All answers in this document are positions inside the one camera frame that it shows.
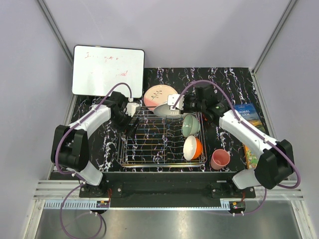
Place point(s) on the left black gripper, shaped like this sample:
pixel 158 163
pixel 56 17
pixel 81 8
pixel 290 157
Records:
pixel 132 129

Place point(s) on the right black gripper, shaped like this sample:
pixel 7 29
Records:
pixel 184 111

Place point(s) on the mint green bowl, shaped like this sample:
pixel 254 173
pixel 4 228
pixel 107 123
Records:
pixel 190 125

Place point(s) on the white fluted plate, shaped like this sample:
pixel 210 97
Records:
pixel 164 111

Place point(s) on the pink plate with leaf sprig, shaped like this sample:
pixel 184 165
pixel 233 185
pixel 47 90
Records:
pixel 157 95

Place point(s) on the orange bowl white inside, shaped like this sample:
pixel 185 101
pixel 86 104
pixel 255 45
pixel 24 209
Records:
pixel 192 148

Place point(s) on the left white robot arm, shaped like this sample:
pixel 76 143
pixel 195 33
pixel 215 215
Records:
pixel 70 148

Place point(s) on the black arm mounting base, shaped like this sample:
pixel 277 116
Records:
pixel 166 189

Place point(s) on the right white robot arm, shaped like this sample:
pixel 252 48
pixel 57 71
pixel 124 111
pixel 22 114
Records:
pixel 276 158

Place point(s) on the Animal Farm book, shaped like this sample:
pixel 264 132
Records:
pixel 249 113

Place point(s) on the pink plastic cup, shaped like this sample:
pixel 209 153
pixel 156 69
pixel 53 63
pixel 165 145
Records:
pixel 220 158

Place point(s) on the white dry-erase board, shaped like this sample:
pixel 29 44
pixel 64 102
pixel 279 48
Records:
pixel 97 69

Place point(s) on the orange Treehouse book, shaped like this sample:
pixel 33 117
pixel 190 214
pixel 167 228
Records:
pixel 251 159

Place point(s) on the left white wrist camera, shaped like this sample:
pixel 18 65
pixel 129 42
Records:
pixel 131 107

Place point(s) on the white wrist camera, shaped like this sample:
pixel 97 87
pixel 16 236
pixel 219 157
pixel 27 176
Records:
pixel 175 102
pixel 131 107

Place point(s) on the metal wire dish rack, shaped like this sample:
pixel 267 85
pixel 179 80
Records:
pixel 158 142

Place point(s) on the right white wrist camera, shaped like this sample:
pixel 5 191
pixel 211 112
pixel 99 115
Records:
pixel 175 102

